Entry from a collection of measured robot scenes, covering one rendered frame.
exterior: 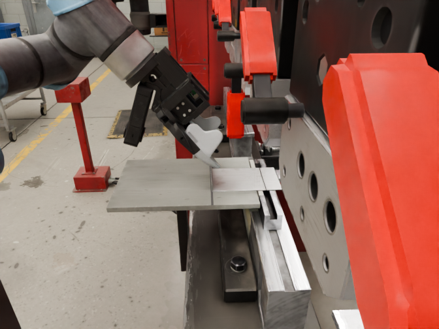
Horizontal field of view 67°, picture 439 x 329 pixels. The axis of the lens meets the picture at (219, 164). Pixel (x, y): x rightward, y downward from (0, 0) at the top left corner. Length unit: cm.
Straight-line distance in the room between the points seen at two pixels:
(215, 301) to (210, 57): 106
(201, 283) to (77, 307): 127
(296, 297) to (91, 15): 49
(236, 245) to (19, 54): 46
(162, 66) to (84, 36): 12
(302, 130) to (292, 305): 33
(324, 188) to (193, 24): 126
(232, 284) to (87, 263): 152
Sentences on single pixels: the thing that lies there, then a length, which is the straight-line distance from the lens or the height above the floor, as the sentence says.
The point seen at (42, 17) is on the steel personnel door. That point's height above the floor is 80.
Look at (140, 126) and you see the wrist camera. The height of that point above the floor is 112.
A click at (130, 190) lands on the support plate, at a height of 100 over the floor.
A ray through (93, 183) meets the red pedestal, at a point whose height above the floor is 7.
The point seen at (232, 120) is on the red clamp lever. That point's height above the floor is 118.
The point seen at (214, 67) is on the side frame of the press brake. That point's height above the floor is 104.
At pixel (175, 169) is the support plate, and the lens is 69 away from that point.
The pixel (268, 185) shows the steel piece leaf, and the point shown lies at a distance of 63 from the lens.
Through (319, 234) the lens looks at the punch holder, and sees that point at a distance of 20.
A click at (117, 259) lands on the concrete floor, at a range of 200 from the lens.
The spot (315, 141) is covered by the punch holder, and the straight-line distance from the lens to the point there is 20.
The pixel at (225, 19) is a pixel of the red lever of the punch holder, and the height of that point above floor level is 128.
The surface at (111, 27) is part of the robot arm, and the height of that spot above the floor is 128.
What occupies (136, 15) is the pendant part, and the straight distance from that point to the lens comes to 199.
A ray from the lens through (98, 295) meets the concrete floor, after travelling 184.
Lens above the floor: 133
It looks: 28 degrees down
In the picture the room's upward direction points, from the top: straight up
